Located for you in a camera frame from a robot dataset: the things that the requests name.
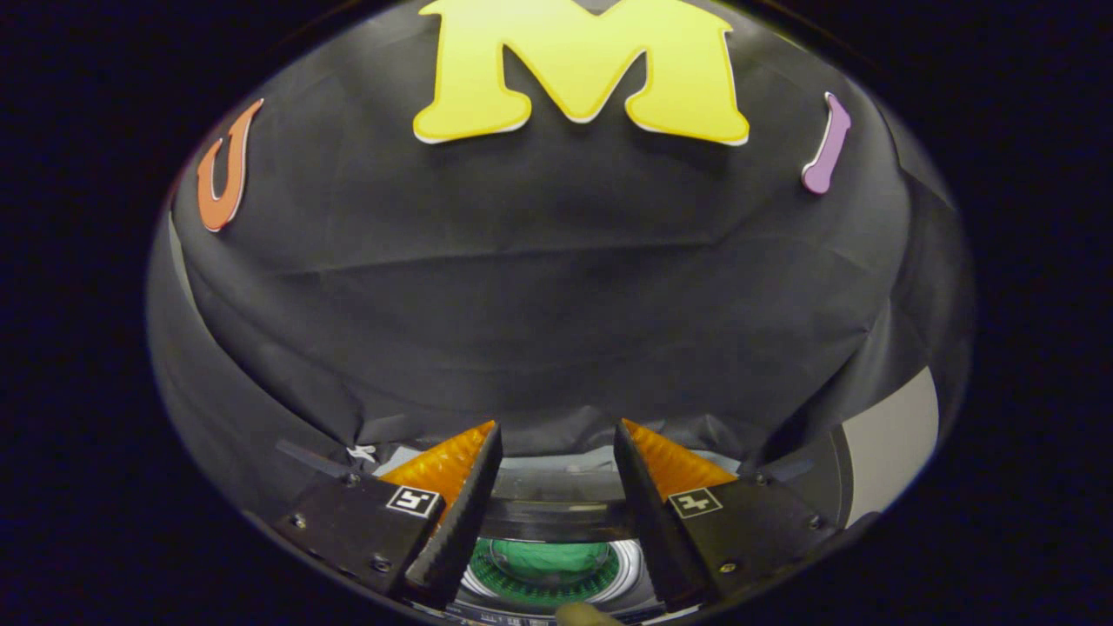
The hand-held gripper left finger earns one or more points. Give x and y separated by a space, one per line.
456 530

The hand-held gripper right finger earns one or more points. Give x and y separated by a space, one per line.
665 539

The grey washing machine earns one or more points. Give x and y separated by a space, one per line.
633 561

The green polo shirt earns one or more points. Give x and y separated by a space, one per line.
548 561

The black backdrop cloth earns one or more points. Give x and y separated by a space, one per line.
556 304

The beige cabinet with dark top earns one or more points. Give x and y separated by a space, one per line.
896 435

